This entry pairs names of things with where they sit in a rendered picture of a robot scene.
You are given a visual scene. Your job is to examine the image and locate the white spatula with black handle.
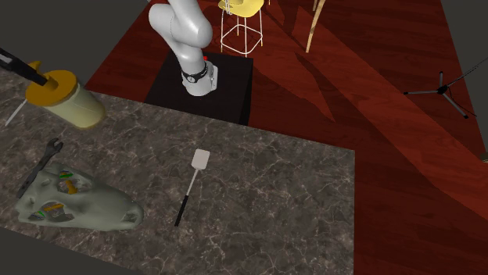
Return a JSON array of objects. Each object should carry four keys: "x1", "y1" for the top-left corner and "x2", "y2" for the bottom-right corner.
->
[{"x1": 174, "y1": 148, "x2": 211, "y2": 228}]

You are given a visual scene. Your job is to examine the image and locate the black robot stand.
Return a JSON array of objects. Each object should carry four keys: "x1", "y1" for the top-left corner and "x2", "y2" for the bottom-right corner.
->
[{"x1": 144, "y1": 50, "x2": 254, "y2": 127}]

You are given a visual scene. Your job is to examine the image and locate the black wrench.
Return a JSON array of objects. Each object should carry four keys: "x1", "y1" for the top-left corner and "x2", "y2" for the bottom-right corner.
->
[{"x1": 15, "y1": 137, "x2": 64, "y2": 199}]

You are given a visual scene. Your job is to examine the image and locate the yellow stool white wire legs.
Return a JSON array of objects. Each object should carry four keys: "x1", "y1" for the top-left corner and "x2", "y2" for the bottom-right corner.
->
[{"x1": 217, "y1": 0, "x2": 266, "y2": 58}]

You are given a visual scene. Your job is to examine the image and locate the tan wooden chair leg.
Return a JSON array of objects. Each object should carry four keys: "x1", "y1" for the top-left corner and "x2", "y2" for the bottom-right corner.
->
[{"x1": 304, "y1": 0, "x2": 327, "y2": 54}]

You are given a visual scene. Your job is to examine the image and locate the thin white stick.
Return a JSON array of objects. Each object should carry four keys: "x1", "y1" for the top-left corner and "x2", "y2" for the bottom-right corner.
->
[{"x1": 5, "y1": 98, "x2": 28, "y2": 127}]

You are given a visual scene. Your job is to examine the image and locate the pale green skull-shaped holder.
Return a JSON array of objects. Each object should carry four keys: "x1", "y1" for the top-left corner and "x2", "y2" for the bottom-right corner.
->
[{"x1": 14, "y1": 163, "x2": 145, "y2": 232}]

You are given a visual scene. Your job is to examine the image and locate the pale container with yellow lid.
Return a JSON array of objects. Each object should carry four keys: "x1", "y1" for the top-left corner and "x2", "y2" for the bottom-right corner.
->
[{"x1": 24, "y1": 60, "x2": 107, "y2": 130}]

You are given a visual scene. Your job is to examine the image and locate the grey tripod stand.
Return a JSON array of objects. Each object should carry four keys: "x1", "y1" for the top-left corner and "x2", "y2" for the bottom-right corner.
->
[{"x1": 403, "y1": 55, "x2": 488, "y2": 120}]

